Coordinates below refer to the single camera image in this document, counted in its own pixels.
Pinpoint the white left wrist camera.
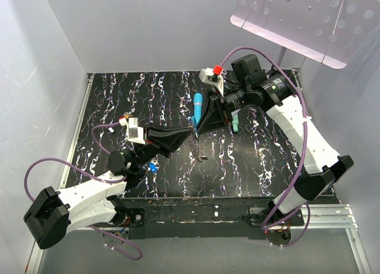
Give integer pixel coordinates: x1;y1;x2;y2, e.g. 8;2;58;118
126;117;145;145

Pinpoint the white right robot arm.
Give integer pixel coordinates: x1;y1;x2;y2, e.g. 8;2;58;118
195;54;353;225

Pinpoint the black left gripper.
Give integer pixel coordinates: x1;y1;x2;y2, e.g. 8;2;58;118
132;123;192;170

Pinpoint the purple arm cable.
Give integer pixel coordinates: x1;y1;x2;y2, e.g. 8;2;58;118
219;46;312;247
24;116;143;260

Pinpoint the lilac music stand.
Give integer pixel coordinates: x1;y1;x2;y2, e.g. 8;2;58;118
230;0;379;69

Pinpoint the blue toy microphone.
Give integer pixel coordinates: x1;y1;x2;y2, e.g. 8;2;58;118
192;93;203;128

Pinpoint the key with blue tag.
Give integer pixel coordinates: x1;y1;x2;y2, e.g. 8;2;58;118
148;163;158;173

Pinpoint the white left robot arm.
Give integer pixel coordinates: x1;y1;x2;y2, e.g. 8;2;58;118
23;117;192;250

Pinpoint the aluminium rail frame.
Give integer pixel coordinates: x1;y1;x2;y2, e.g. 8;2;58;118
26;74;372;274

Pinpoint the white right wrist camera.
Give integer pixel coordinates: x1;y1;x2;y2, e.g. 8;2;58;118
199;65;224;96

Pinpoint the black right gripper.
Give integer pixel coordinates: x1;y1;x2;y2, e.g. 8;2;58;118
195;82;250;135

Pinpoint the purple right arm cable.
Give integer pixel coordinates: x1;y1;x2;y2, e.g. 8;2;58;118
219;46;312;247

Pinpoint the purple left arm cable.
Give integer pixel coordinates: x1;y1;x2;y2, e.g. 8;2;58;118
24;116;143;260

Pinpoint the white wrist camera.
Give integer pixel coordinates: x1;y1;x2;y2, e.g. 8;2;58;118
126;117;145;145
199;65;224;96

